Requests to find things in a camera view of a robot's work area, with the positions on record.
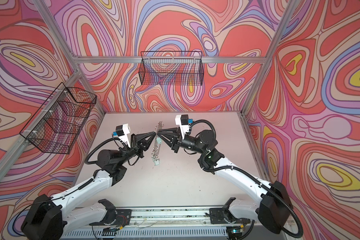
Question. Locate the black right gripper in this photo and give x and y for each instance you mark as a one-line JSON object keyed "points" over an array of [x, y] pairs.
{"points": [[175, 141]]}

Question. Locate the black wire basket back wall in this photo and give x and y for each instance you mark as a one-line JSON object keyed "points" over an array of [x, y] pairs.
{"points": [[171, 68]]}

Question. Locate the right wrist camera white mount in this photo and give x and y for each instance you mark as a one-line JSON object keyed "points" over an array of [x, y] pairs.
{"points": [[184, 123]]}

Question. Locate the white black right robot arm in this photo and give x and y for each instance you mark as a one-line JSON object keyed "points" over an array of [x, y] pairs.
{"points": [[272, 206]]}

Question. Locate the mint green key tag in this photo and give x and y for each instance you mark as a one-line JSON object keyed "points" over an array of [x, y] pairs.
{"points": [[159, 140]]}

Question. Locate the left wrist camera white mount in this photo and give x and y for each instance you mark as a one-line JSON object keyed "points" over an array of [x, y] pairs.
{"points": [[122, 132]]}

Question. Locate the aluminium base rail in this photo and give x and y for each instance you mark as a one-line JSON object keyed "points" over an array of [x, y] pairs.
{"points": [[160, 223]]}

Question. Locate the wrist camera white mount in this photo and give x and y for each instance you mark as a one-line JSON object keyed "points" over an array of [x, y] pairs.
{"points": [[122, 132], [184, 123]]}

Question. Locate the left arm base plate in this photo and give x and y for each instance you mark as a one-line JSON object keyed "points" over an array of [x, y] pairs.
{"points": [[118, 218]]}

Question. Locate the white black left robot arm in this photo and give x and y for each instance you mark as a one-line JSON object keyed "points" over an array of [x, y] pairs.
{"points": [[49, 218]]}

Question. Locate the black wire basket wall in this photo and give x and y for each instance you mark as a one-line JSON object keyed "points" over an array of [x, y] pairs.
{"points": [[171, 68], [60, 123]]}

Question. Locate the black wire basket left wall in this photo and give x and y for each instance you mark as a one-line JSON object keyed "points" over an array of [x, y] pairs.
{"points": [[60, 123]]}

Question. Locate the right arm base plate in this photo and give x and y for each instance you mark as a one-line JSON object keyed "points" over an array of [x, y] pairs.
{"points": [[225, 215]]}

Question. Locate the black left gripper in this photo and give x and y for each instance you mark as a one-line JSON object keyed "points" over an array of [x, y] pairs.
{"points": [[139, 146]]}

